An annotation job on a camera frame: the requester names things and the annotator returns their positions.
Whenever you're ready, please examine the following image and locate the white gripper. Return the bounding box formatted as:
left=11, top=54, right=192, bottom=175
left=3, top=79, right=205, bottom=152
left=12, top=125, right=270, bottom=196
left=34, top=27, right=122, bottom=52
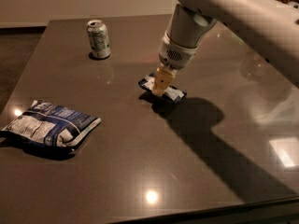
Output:
left=152, top=33, right=198, bottom=96

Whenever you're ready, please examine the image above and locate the blue rxbar blueberry bar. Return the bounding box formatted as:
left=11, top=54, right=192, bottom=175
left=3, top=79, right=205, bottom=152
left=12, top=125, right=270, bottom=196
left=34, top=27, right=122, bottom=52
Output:
left=138, top=72, right=187, bottom=104

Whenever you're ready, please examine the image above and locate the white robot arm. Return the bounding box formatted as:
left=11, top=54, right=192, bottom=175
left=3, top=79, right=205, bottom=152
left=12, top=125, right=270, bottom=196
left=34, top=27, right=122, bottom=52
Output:
left=152, top=0, right=299, bottom=96

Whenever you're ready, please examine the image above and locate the green 7up soda can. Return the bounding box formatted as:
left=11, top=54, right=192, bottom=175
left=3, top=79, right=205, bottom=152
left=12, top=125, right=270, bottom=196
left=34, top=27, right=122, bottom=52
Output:
left=87, top=20, right=110, bottom=59

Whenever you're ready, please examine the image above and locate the blue white chip bag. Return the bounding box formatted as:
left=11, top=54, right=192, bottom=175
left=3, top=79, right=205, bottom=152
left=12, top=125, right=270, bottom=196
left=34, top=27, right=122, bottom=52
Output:
left=1, top=100, right=101, bottom=148

